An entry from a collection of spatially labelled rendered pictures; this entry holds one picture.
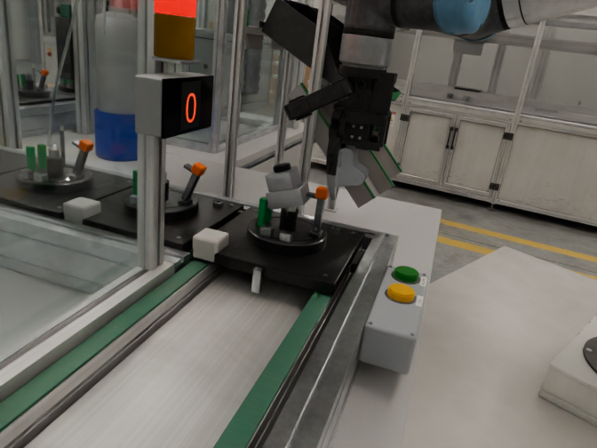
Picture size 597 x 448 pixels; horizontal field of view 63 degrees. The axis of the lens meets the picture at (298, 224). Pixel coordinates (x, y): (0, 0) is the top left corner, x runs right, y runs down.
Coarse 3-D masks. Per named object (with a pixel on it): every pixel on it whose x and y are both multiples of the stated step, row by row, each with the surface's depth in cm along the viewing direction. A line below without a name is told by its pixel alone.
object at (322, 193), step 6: (312, 192) 83; (318, 192) 80; (324, 192) 80; (318, 198) 81; (324, 198) 80; (318, 204) 82; (324, 204) 82; (318, 210) 82; (318, 216) 82; (318, 222) 82; (318, 228) 83
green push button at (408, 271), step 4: (396, 268) 80; (400, 268) 80; (404, 268) 80; (408, 268) 80; (412, 268) 80; (396, 272) 79; (400, 272) 78; (404, 272) 79; (408, 272) 79; (412, 272) 79; (416, 272) 79; (396, 276) 79; (400, 276) 78; (404, 276) 78; (408, 276) 78; (412, 276) 78; (416, 276) 78; (404, 280) 78; (408, 280) 78; (412, 280) 78; (416, 280) 78
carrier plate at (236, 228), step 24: (240, 216) 94; (240, 240) 83; (336, 240) 88; (360, 240) 90; (216, 264) 78; (240, 264) 77; (264, 264) 76; (288, 264) 77; (312, 264) 78; (336, 264) 79; (312, 288) 74; (336, 288) 74
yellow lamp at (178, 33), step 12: (156, 24) 59; (168, 24) 58; (180, 24) 58; (192, 24) 59; (156, 36) 59; (168, 36) 58; (180, 36) 59; (192, 36) 60; (156, 48) 60; (168, 48) 59; (180, 48) 59; (192, 48) 61
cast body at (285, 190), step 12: (276, 168) 81; (288, 168) 81; (276, 180) 81; (288, 180) 80; (276, 192) 82; (288, 192) 81; (300, 192) 80; (276, 204) 82; (288, 204) 82; (300, 204) 81
